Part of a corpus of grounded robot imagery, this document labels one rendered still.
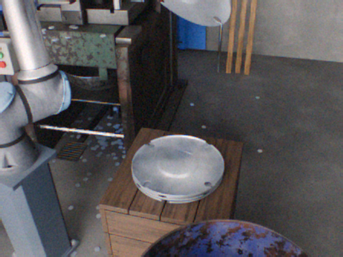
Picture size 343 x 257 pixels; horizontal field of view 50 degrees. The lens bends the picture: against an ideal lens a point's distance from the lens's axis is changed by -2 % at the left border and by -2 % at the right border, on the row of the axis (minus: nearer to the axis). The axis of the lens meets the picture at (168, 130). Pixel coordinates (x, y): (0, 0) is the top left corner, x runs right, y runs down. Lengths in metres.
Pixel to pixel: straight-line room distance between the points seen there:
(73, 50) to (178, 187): 0.73
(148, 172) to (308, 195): 0.80
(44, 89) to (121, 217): 0.43
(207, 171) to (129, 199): 0.25
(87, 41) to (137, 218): 0.72
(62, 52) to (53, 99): 0.50
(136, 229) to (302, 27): 2.05
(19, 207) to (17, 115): 0.29
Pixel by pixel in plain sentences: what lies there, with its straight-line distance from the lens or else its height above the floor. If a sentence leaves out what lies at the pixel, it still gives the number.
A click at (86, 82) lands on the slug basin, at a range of 1.68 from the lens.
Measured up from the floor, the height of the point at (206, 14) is 0.86.
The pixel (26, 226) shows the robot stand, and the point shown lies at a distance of 1.26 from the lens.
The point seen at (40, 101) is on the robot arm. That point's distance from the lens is 1.07.
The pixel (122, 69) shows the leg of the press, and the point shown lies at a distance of 1.41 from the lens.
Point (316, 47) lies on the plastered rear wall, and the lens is 2.88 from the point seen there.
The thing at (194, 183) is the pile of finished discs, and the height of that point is 0.38.
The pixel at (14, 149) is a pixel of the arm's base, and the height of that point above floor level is 0.52.
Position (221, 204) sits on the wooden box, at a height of 0.35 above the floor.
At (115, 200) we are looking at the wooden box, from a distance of 1.13.
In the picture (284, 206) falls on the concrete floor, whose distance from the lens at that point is 1.63.
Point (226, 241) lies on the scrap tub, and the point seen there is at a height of 0.41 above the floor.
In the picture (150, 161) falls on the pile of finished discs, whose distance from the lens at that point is 1.20.
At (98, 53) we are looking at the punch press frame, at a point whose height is 0.56.
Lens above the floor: 1.15
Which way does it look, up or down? 36 degrees down
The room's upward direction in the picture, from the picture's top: 1 degrees counter-clockwise
